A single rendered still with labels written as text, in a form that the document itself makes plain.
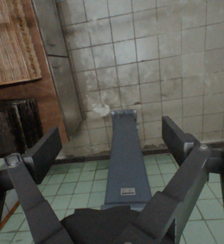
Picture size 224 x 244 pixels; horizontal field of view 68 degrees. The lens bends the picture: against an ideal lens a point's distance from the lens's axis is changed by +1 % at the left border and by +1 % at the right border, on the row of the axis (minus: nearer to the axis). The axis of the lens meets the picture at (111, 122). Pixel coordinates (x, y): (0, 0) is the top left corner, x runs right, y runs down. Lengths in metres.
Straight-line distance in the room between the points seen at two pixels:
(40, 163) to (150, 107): 1.60
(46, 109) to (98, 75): 0.67
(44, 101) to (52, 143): 1.02
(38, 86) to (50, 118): 0.23
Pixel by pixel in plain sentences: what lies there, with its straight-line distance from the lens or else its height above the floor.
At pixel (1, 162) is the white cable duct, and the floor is 0.63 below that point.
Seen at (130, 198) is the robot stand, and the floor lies 1.14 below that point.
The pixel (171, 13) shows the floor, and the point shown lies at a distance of 1.75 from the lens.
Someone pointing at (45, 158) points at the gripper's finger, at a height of 1.51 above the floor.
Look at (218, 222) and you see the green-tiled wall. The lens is 1.31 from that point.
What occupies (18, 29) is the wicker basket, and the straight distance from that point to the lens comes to 1.11.
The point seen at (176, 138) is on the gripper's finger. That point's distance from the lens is 0.16.
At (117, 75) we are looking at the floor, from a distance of 1.66.
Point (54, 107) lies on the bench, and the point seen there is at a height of 0.58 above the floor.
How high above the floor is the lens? 1.65
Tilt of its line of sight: 70 degrees down
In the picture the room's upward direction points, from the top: 171 degrees counter-clockwise
